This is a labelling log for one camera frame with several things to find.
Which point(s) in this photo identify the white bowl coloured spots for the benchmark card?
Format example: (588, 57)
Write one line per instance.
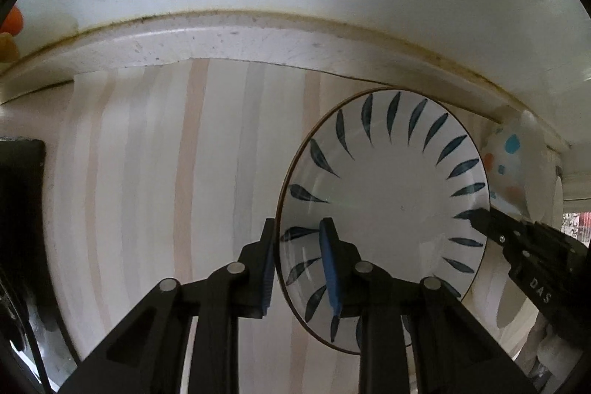
(508, 168)

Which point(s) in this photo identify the white plate blue leaf pattern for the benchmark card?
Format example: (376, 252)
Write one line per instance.
(397, 191)

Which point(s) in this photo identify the window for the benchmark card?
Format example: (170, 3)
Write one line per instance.
(577, 209)

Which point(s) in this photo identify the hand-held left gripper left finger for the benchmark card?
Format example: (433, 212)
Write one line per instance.
(268, 276)

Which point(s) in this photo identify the black gas stove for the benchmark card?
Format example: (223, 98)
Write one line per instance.
(21, 200)

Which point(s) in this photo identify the striped cat print tablecloth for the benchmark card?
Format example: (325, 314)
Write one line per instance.
(152, 191)

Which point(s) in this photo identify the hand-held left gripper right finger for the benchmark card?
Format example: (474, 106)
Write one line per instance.
(330, 267)

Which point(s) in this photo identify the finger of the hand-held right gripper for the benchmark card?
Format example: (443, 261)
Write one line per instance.
(489, 225)

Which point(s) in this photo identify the orange fruit wall sticker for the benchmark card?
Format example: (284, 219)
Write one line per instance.
(11, 21)

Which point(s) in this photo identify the pale fruit slice wall sticker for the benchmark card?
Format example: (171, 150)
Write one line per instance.
(7, 48)

